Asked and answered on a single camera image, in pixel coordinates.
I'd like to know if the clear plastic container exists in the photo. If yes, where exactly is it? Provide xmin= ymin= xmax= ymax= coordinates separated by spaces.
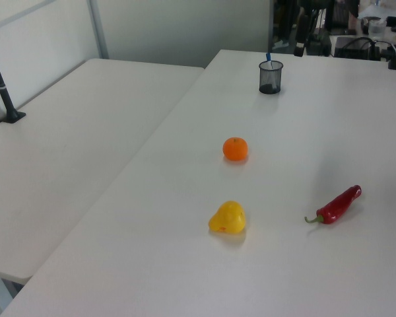
xmin=367 ymin=18 xmax=388 ymax=36

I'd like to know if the dark robot gripper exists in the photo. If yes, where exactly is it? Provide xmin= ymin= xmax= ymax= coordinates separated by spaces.
xmin=293 ymin=0 xmax=333 ymax=57

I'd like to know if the blue and white marker pen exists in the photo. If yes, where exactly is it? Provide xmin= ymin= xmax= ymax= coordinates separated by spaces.
xmin=265 ymin=52 xmax=279 ymax=72

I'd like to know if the red chili pepper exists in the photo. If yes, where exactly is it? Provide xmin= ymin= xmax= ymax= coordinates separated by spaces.
xmin=304 ymin=184 xmax=362 ymax=227

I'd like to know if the black pole with base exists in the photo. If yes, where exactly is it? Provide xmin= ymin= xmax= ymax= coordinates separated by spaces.
xmin=0 ymin=32 xmax=26 ymax=124

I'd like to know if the black mesh pen cup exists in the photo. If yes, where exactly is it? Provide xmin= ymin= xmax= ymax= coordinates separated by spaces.
xmin=258 ymin=60 xmax=284 ymax=94

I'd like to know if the black box device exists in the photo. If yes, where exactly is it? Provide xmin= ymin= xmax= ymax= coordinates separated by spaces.
xmin=333 ymin=36 xmax=382 ymax=61

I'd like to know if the orange mandarin fruit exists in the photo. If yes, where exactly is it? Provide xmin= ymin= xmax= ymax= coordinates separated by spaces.
xmin=222 ymin=137 xmax=249 ymax=162

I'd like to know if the yellow toy pear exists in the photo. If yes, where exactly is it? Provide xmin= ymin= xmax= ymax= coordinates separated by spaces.
xmin=207 ymin=200 xmax=248 ymax=234

